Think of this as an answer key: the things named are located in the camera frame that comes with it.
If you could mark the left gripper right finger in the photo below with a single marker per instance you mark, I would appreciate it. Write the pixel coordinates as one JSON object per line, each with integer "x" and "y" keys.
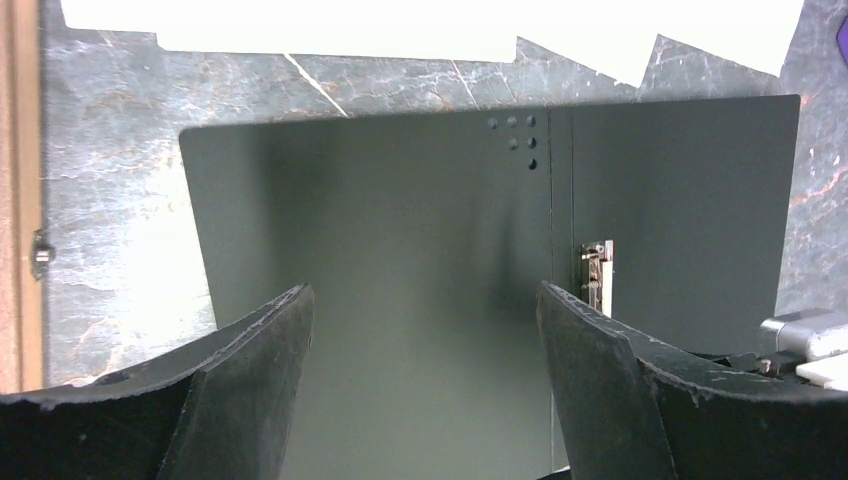
{"x": 633, "y": 407}

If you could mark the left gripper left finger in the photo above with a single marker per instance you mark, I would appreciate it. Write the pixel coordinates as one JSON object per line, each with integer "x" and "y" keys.
{"x": 219, "y": 407}

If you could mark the teal folder black inside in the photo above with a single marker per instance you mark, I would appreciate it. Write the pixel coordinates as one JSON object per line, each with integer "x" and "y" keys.
{"x": 426, "y": 236}

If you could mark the printed paper sheet top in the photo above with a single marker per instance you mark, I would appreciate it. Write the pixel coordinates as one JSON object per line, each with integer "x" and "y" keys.
{"x": 616, "y": 38}

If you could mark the white paper sheet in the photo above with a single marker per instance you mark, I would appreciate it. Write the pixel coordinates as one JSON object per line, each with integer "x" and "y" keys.
{"x": 327, "y": 28}

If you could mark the metal folder clip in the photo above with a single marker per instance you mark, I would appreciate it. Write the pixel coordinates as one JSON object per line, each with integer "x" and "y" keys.
{"x": 597, "y": 270}

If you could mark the wooden chessboard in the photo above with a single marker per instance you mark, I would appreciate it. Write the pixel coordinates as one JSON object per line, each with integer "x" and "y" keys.
{"x": 24, "y": 252}

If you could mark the purple metronome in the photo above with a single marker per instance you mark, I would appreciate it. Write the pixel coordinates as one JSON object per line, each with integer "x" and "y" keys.
{"x": 842, "y": 40}

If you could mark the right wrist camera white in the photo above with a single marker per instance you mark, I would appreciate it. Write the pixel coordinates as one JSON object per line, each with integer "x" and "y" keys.
{"x": 812, "y": 343}

